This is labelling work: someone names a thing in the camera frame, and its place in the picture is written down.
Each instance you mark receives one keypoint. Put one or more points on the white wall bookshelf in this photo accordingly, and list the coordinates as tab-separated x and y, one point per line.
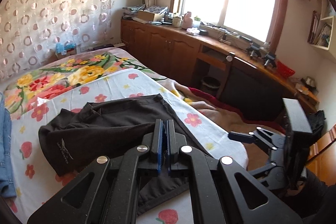
322	30

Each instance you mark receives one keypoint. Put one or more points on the colourful floral blanket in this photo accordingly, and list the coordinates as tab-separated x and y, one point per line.
45	83

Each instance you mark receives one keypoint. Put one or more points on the sheer circle pattern curtain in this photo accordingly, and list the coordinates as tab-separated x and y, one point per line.
30	29

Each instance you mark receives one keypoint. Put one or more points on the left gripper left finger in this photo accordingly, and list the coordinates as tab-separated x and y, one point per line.
156	146

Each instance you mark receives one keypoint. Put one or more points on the white strawberry print quilt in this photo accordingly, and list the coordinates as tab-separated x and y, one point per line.
35	179

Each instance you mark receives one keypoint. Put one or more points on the black waste bin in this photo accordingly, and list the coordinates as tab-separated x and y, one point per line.
210	85

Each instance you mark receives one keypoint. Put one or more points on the folded blue jeans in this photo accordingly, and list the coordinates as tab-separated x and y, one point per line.
7	181

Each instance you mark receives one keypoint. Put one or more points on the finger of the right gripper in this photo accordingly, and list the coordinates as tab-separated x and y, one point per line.
241	137

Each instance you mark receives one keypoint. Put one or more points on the white mug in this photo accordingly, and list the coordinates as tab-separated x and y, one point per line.
177	21

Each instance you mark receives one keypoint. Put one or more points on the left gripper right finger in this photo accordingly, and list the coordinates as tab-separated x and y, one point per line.
173	144

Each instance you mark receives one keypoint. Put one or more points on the long wooden cabinet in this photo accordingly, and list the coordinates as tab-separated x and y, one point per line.
173	53

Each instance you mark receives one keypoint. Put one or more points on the cardboard box on cabinet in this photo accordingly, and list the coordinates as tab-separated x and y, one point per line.
152	13

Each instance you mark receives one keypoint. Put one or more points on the blue tissue box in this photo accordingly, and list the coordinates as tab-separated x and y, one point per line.
64	50

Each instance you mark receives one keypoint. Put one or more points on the black pants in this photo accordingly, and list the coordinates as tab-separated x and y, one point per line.
71	141

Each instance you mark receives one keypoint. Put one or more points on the red basket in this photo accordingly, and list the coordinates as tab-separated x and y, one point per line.
283	70

